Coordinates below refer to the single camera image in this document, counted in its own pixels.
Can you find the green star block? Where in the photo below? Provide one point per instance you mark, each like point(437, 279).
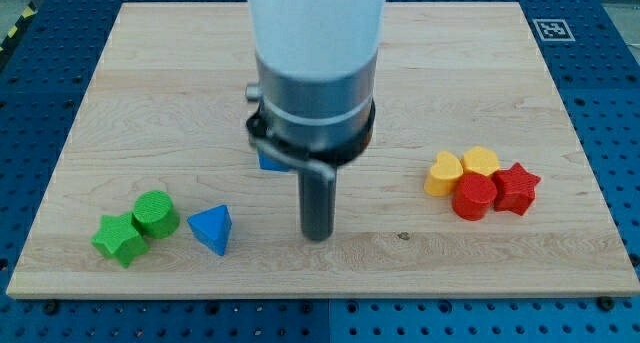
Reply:
point(119, 238)

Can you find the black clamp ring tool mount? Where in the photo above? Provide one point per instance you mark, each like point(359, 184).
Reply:
point(318, 164)

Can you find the yellow heart block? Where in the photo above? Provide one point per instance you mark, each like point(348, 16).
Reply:
point(443, 175)

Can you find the white fiducial marker tag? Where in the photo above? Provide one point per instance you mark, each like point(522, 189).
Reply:
point(553, 30)

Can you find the blue triangle block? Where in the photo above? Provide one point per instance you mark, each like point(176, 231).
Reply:
point(212, 228)

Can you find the wooden board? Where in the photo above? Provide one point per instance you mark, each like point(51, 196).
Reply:
point(165, 110)

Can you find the red cylinder block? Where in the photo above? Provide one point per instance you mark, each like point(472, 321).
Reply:
point(474, 196)

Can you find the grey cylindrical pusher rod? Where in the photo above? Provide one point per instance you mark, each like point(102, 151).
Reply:
point(317, 204)

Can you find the yellow pentagon block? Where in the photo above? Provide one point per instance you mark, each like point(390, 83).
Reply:
point(480, 160)

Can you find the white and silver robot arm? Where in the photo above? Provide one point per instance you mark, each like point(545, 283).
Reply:
point(316, 63)

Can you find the green cylinder block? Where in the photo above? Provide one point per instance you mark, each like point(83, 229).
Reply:
point(156, 214)

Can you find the red star block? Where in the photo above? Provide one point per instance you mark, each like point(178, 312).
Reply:
point(516, 189)

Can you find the blue cube block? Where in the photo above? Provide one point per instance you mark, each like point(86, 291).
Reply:
point(268, 164)

